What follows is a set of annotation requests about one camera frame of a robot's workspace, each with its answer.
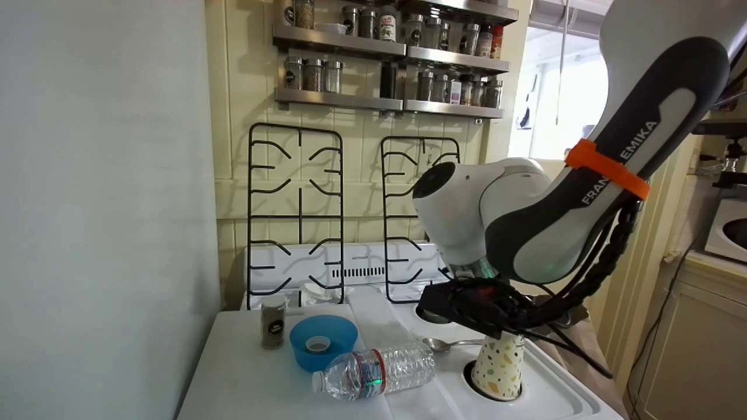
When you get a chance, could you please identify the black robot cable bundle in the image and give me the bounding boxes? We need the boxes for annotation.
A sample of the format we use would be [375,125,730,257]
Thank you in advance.
[527,193,649,380]

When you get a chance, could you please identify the small grey tin can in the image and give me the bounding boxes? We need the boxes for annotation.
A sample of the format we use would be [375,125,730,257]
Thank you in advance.
[259,300,286,349]

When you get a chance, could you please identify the clear plastic water bottle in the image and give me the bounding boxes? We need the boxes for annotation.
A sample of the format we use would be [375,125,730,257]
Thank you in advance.
[309,341,439,404]

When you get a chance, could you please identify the blue tape roll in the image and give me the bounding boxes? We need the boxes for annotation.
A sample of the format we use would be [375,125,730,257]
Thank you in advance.
[286,313,360,373]

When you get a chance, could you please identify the white microwave oven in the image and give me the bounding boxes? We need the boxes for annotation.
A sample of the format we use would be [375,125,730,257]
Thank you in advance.
[702,195,747,265]

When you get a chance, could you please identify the black stove grate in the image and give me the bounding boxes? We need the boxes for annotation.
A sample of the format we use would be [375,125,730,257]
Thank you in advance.
[378,132,464,306]
[245,121,348,313]

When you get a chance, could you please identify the metal spice shelf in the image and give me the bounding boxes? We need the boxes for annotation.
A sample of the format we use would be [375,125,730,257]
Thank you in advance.
[271,24,514,75]
[417,0,521,25]
[272,83,506,121]

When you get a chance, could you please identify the white polka dot paper cup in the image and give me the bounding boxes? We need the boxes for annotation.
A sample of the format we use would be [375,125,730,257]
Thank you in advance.
[469,329,525,404]

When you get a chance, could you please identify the bright window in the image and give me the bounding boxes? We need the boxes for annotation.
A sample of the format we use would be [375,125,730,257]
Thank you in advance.
[509,25,612,163]

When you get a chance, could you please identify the tall white refrigerator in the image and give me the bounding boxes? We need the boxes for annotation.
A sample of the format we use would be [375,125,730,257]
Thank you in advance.
[0,0,221,420]

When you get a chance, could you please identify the white gas stove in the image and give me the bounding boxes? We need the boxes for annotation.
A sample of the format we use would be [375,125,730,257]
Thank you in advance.
[174,241,625,420]

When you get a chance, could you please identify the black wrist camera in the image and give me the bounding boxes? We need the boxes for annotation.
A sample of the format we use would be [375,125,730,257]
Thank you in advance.
[416,282,469,327]

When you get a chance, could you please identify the orange cable strap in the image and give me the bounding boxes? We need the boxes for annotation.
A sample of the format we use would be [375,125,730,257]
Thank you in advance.
[564,138,654,201]

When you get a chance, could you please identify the cream kitchen cabinet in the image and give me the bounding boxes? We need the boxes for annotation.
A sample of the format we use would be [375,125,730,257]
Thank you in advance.
[627,249,747,420]

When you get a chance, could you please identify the dark countertop appliance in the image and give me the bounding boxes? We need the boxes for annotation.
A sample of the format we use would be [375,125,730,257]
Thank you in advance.
[691,115,747,191]

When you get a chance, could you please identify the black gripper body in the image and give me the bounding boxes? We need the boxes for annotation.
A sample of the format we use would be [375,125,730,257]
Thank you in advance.
[464,279,532,334]

